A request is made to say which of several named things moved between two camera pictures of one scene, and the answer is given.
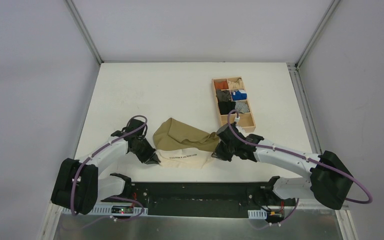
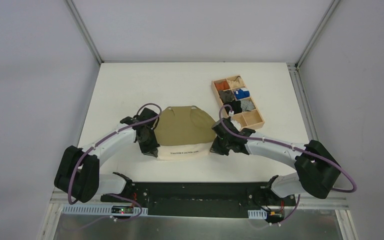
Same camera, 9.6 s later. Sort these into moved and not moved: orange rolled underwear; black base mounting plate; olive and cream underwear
Moved: olive and cream underwear
Not moved: orange rolled underwear; black base mounting plate
